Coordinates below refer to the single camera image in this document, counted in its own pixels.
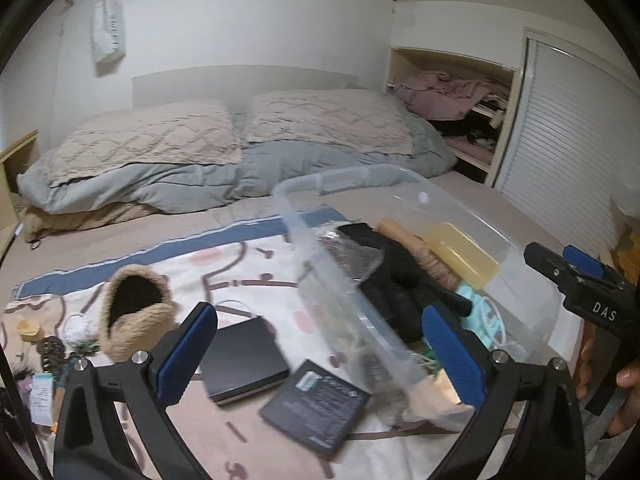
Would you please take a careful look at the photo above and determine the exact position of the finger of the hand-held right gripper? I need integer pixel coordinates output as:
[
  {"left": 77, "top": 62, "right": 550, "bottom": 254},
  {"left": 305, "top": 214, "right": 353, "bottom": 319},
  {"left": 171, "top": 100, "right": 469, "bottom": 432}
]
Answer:
[
  {"left": 523, "top": 241, "right": 603, "bottom": 292},
  {"left": 561, "top": 244, "right": 628, "bottom": 288}
]

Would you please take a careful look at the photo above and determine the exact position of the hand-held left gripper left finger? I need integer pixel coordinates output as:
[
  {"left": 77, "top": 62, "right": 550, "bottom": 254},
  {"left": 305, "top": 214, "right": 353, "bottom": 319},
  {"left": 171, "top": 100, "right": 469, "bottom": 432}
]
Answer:
[{"left": 52, "top": 301, "right": 221, "bottom": 480}]

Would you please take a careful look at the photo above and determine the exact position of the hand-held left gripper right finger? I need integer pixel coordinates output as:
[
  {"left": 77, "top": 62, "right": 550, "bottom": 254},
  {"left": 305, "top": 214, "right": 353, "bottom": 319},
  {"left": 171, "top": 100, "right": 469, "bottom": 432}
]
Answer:
[{"left": 421, "top": 301, "right": 587, "bottom": 480}]

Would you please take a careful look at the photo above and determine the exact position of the clear plastic storage box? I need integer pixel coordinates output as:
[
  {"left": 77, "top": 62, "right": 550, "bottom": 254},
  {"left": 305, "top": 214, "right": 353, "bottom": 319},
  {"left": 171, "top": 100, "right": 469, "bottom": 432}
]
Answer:
[{"left": 272, "top": 162, "right": 568, "bottom": 433}]

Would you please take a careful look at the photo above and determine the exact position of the black glove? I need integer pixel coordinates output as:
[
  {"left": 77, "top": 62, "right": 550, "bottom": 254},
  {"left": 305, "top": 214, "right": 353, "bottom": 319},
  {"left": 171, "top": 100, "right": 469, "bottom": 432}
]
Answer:
[{"left": 337, "top": 222, "right": 473, "bottom": 343}]

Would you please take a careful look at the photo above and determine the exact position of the clear bag of hair accessories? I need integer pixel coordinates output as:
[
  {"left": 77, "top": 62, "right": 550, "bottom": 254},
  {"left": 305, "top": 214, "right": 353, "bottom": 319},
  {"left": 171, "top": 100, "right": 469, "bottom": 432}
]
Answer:
[{"left": 312, "top": 225, "right": 386, "bottom": 291}]

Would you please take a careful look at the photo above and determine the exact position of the person's right hand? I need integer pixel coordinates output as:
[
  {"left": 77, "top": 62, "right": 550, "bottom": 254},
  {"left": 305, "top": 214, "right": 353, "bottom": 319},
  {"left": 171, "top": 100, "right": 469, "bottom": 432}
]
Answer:
[{"left": 575, "top": 317, "right": 640, "bottom": 436}]

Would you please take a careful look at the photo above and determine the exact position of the teal face mask pack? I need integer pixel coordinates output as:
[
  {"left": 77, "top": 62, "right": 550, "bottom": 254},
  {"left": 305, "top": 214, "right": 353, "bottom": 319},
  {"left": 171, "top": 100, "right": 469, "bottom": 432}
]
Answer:
[{"left": 452, "top": 280, "right": 508, "bottom": 348}]

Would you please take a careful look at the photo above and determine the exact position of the black box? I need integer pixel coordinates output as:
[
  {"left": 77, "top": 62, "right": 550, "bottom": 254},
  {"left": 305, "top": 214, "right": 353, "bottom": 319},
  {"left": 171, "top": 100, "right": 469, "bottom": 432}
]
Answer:
[{"left": 200, "top": 316, "right": 291, "bottom": 407}]

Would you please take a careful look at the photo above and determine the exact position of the beige fleece pouch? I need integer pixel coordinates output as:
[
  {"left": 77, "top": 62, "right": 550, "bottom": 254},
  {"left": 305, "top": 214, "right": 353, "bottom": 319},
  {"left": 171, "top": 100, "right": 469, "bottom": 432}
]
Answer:
[{"left": 97, "top": 266, "right": 176, "bottom": 363}]

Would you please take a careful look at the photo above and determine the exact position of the yellow plastic brush case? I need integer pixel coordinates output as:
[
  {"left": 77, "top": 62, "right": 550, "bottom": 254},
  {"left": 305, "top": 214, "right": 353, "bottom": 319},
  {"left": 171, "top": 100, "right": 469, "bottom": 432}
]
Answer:
[{"left": 425, "top": 222, "right": 501, "bottom": 291}]

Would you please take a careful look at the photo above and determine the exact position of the grey white scrunchie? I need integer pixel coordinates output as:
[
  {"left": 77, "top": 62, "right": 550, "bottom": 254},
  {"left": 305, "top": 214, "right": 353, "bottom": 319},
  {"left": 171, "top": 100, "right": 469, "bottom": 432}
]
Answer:
[{"left": 62, "top": 320, "right": 98, "bottom": 348}]

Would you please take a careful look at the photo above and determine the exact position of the white louvered door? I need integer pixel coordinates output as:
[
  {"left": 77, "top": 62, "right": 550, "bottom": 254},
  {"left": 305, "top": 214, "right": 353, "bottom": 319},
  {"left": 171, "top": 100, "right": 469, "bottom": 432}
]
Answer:
[{"left": 495, "top": 27, "right": 640, "bottom": 261}]

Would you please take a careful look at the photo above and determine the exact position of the beige bed sheet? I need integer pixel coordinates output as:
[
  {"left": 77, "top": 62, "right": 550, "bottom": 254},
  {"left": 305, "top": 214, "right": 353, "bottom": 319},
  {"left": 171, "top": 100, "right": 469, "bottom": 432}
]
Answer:
[{"left": 0, "top": 170, "right": 616, "bottom": 286}]

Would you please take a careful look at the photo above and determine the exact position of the dark flat package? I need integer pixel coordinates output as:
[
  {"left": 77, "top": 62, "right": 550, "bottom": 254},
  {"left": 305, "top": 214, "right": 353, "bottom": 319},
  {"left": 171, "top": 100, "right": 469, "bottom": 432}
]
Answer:
[{"left": 258, "top": 359, "right": 372, "bottom": 461}]

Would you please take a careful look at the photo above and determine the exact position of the brown hair claw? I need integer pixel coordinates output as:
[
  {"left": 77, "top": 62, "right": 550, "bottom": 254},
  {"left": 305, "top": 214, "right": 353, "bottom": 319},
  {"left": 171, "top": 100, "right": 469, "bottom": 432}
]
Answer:
[{"left": 37, "top": 337, "right": 66, "bottom": 371}]

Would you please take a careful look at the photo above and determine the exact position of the white mask packet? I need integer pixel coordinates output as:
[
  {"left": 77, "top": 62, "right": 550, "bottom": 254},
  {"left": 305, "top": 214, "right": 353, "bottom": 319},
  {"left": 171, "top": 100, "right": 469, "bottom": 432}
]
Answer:
[{"left": 27, "top": 372, "right": 56, "bottom": 426}]

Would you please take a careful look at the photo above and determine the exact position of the dark clothes pile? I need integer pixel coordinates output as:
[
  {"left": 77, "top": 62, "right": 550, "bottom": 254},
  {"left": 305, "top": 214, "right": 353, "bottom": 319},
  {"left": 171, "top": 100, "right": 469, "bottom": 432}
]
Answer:
[{"left": 435, "top": 110, "right": 501, "bottom": 161}]

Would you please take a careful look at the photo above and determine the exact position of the oval wooden box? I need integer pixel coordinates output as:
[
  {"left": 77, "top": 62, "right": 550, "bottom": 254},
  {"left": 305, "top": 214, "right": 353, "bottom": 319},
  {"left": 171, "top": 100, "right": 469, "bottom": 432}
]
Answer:
[{"left": 15, "top": 317, "right": 43, "bottom": 343}]

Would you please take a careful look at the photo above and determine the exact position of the beige fleece blanket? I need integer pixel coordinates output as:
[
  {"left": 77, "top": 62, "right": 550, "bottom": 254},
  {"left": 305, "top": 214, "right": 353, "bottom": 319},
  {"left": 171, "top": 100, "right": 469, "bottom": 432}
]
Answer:
[{"left": 20, "top": 200, "right": 166, "bottom": 246}]

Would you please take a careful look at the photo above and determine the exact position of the grey duvet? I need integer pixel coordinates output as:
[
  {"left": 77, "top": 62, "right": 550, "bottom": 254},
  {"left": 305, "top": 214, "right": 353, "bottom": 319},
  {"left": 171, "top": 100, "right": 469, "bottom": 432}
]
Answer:
[{"left": 17, "top": 110, "right": 458, "bottom": 216}]

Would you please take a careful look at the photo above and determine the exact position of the pink clothes pile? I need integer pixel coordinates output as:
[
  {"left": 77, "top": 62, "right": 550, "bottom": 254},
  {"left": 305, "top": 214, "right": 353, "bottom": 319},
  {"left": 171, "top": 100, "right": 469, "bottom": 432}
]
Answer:
[{"left": 392, "top": 70, "right": 511, "bottom": 121}]

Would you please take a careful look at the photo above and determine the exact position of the beige textured pillow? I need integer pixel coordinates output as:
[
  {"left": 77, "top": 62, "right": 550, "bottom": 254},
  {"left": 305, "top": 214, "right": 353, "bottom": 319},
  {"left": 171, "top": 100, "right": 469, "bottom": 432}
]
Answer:
[
  {"left": 50, "top": 99, "right": 243, "bottom": 186},
  {"left": 242, "top": 89, "right": 416, "bottom": 157}
]

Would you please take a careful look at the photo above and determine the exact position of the cream closet shelf niche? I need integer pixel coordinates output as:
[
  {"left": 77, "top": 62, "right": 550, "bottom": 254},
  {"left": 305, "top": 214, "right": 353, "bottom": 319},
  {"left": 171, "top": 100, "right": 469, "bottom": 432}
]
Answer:
[{"left": 387, "top": 46, "right": 518, "bottom": 186}]

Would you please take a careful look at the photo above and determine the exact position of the wooden bedside shelf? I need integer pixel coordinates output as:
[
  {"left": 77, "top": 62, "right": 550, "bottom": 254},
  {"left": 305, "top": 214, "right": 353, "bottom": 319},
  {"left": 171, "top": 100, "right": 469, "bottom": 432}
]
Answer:
[{"left": 0, "top": 130, "right": 41, "bottom": 261}]

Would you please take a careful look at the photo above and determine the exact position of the white hanging bag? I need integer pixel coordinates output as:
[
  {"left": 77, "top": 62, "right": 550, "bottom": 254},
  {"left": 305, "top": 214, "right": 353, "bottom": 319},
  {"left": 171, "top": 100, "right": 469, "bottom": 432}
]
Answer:
[{"left": 91, "top": 0, "right": 127, "bottom": 63}]

